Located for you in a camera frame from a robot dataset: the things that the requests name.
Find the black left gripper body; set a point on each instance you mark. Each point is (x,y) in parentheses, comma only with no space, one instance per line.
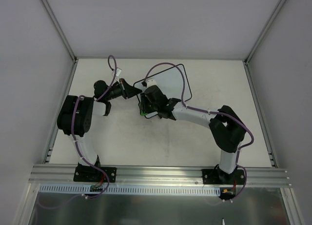
(124,89)

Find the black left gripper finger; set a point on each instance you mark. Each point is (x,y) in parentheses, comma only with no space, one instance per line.
(132,92)
(131,84)

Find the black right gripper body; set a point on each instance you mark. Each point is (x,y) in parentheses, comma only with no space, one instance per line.
(145,104)

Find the green whiteboard eraser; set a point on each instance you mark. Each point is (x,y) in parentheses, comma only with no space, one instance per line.
(142,112)

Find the small black-framed whiteboard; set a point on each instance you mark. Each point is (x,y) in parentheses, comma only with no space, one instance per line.
(170,82)

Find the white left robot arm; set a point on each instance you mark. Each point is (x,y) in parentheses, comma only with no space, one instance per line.
(75,119)

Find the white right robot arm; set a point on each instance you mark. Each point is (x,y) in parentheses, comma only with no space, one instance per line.
(224,124)

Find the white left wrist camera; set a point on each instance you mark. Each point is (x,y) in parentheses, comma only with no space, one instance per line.
(116,73)

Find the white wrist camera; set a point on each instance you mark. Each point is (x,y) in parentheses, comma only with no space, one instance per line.
(149,83)
(116,73)

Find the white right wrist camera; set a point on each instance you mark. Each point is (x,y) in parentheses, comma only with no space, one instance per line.
(149,83)

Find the white slotted cable duct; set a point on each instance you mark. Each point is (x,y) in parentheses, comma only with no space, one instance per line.
(132,189)

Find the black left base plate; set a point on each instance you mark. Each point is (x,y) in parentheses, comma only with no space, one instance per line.
(90,175)

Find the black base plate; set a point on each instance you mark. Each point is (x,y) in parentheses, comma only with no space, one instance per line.
(90,175)
(209,176)

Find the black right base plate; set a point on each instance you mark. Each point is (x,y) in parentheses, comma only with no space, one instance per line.
(209,176)

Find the aluminium mounting rail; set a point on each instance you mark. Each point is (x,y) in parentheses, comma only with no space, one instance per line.
(160,175)

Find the left aluminium frame post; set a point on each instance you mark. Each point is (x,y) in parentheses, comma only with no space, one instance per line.
(47,7)

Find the aluminium frame post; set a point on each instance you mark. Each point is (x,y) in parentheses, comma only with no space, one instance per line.
(47,7)
(272,17)

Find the right aluminium frame post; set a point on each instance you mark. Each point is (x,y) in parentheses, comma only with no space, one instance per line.
(272,17)

